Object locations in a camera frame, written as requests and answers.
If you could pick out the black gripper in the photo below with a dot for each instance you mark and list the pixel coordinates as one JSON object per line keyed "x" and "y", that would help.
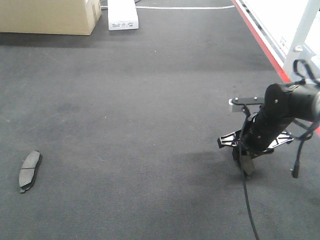
{"x": 262, "y": 132}

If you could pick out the grey brake pad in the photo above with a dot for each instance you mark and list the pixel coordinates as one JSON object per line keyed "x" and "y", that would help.
{"x": 28, "y": 171}
{"x": 247, "y": 164}

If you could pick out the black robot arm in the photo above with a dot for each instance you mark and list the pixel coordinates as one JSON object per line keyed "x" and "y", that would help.
{"x": 298, "y": 101}

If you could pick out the white flat box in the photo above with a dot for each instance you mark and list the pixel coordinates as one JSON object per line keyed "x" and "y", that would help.
{"x": 122, "y": 15}

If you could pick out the cardboard box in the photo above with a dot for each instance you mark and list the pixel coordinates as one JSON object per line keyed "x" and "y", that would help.
{"x": 57, "y": 17}

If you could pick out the white machine post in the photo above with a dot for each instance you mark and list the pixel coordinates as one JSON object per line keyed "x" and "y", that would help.
{"x": 306, "y": 39}

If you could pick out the red conveyor frame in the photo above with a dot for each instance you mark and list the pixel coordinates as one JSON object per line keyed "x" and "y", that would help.
{"x": 272, "y": 23}

